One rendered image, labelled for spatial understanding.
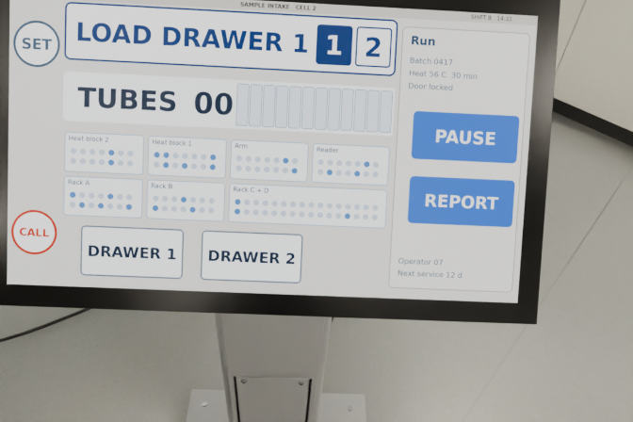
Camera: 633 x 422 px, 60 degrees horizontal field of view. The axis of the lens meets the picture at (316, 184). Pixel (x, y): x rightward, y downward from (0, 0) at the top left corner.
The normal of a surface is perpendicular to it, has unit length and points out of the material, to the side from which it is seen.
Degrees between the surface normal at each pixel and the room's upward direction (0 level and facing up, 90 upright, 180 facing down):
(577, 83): 90
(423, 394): 0
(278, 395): 90
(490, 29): 50
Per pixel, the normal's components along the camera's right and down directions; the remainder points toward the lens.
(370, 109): 0.04, 0.07
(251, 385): 0.00, 0.69
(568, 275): 0.06, -0.72
